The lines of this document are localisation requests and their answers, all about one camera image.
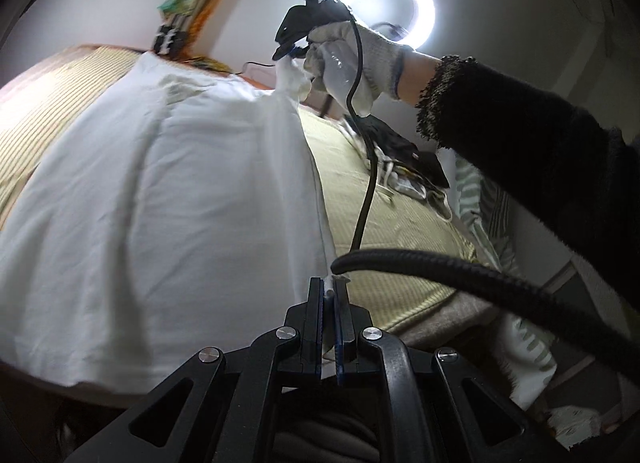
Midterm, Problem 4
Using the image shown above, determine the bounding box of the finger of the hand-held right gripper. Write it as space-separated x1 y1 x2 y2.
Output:
272 25 313 62

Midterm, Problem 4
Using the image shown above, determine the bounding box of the black folded garment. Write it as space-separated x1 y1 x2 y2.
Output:
356 119 451 190

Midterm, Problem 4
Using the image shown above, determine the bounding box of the ring light power cable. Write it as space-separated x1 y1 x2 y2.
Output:
239 61 277 78

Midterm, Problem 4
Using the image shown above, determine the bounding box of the person's right hand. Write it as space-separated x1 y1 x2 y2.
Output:
301 20 417 118

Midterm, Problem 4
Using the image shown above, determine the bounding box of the yellow striped bed sheet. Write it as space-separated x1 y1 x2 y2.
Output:
0 45 493 336

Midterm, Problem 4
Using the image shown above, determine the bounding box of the silver tripod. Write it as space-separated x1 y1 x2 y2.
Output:
151 13 195 54

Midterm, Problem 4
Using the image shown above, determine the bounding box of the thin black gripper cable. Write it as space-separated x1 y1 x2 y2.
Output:
344 8 379 251

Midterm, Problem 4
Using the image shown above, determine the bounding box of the green striped white blanket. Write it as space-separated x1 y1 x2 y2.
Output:
451 147 560 410

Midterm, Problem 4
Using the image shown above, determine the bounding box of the white garment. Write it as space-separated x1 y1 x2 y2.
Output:
0 50 351 396

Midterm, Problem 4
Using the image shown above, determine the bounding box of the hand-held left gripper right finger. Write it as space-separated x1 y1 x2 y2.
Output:
334 278 568 463

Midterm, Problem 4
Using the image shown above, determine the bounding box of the thick black braided cable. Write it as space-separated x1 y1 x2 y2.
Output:
330 249 640 371

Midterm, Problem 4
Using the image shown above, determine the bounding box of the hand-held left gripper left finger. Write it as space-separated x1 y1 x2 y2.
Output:
65 277 325 463

